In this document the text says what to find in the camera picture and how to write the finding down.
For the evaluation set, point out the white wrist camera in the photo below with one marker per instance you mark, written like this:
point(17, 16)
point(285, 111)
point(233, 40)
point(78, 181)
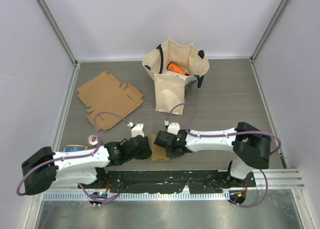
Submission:
point(172, 127)
point(136, 129)

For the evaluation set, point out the yellow blue snack box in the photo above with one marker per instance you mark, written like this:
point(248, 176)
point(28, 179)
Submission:
point(75, 148)

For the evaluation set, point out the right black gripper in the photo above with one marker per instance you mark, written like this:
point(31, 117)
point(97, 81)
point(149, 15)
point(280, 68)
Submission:
point(170, 154)

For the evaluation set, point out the aluminium frame post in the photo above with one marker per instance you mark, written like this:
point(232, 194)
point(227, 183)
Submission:
point(269, 29)
point(57, 31)

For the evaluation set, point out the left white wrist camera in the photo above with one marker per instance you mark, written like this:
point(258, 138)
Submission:
point(136, 129)

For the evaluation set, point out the orange bottle in bag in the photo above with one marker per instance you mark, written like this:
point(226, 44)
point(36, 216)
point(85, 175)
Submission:
point(173, 67)

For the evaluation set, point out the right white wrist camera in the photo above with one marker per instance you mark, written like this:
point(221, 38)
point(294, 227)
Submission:
point(172, 127)

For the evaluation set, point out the beige canvas tote bag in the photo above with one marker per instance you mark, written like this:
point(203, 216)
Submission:
point(172, 88)

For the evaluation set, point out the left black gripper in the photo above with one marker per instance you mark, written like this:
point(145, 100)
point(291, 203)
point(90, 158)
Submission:
point(146, 153)

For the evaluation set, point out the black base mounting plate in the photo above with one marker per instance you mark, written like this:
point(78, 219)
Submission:
point(168, 181)

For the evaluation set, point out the brown cardboard box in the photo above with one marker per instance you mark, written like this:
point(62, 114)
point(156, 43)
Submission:
point(158, 154)

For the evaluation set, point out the right aluminium frame post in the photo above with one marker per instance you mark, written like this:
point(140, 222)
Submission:
point(269, 29)

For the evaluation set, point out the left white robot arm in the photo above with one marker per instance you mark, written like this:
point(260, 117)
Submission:
point(47, 169)

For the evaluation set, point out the slotted cable duct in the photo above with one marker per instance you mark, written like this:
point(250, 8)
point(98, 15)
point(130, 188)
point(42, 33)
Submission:
point(185, 195)

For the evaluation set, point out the left aluminium frame post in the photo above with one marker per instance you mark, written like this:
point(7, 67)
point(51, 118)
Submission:
point(57, 31)

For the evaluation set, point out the cardboard sheet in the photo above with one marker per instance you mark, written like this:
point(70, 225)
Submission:
point(105, 93)

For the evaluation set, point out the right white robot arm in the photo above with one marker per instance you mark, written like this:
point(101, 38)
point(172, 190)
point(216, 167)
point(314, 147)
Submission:
point(251, 146)

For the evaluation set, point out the silver blue drink can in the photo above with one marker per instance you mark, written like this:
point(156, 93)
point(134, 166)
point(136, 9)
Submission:
point(93, 140)

